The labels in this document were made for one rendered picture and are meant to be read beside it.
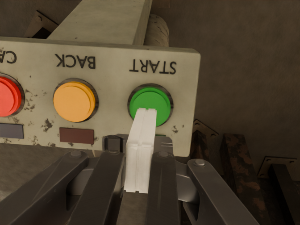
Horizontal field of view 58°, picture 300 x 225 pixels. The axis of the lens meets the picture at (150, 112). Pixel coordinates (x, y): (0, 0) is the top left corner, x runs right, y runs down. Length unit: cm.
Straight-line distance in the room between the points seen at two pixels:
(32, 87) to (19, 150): 107
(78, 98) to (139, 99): 6
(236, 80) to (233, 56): 9
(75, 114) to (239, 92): 79
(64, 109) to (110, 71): 6
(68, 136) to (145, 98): 9
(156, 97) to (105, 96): 5
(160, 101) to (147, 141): 11
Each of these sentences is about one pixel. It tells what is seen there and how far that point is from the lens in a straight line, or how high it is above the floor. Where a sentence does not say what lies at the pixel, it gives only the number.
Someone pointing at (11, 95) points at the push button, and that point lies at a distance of 30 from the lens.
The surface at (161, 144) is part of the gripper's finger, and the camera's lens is 17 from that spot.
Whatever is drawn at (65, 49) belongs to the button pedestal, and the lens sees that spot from 28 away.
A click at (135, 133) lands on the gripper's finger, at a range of 16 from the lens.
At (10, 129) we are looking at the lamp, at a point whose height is 61.
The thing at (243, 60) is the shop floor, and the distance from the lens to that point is 95.
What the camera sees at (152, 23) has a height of 8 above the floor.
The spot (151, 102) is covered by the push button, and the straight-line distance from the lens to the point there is 26.
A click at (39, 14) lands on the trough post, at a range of 94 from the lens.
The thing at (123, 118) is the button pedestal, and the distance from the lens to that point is 28.
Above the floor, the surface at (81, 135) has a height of 61.
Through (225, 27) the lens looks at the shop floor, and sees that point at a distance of 89.
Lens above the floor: 82
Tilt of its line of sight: 52 degrees down
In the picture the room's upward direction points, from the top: 174 degrees counter-clockwise
